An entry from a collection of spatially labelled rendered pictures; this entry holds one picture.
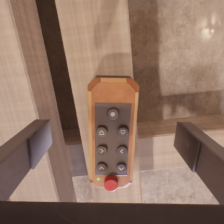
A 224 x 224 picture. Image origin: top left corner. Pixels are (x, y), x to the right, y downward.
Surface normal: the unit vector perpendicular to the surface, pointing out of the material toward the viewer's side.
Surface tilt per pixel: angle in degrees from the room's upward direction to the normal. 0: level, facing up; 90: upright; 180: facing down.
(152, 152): 0
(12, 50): 0
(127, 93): 0
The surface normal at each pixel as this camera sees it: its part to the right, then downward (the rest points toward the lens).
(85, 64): 0.00, 0.30
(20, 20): 1.00, -0.09
